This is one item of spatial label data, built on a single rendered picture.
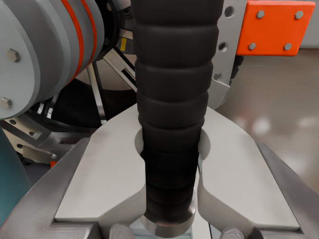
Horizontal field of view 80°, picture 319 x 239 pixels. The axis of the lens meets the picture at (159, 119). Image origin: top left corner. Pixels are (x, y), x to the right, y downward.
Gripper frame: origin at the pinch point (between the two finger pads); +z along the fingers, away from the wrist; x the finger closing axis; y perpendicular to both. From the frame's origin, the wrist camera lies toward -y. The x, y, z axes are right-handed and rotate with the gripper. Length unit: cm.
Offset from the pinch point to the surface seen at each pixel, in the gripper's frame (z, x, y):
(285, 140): 103, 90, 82
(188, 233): 26, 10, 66
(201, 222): 35, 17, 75
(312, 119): 133, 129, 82
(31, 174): 30, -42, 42
